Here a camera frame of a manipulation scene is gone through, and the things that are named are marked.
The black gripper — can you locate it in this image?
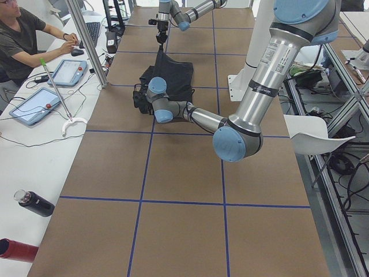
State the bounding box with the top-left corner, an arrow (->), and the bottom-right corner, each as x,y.
133,84 -> 153,115
156,20 -> 168,52

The black printed t-shirt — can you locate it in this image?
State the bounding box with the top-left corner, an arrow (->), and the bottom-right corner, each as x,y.
140,50 -> 194,102

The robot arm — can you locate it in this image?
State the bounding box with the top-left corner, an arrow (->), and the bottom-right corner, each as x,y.
133,1 -> 341,162
149,0 -> 227,50

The black keyboard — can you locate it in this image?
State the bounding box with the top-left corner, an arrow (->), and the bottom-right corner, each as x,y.
85,21 -> 101,47

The white reacher stick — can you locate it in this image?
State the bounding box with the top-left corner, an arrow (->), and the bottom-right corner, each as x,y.
39,57 -> 88,137

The far teach pendant tablet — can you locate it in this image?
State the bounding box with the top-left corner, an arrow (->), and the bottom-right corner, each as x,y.
52,59 -> 88,87

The teach pendant tablet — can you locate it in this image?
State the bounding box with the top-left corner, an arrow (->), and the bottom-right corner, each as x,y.
9,88 -> 61,126
52,59 -> 88,87

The black computer mouse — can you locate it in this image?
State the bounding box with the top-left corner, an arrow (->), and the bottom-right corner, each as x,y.
71,48 -> 84,57

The near teach pendant tablet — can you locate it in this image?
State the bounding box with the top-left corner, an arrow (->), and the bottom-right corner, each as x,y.
9,88 -> 61,126

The seated person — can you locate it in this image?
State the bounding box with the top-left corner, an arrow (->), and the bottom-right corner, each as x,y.
1,1 -> 78,86

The black water bottle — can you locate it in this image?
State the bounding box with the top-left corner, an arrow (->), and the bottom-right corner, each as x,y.
14,189 -> 55,217

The white chair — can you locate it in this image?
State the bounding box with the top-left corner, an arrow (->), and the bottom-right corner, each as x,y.
284,115 -> 355,159

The red cylinder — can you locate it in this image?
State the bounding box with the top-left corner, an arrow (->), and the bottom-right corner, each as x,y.
1,238 -> 39,263

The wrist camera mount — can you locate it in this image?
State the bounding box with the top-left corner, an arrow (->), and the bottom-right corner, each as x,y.
148,18 -> 158,25

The aluminium frame post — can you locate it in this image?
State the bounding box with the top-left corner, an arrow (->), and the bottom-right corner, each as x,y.
65,0 -> 107,88

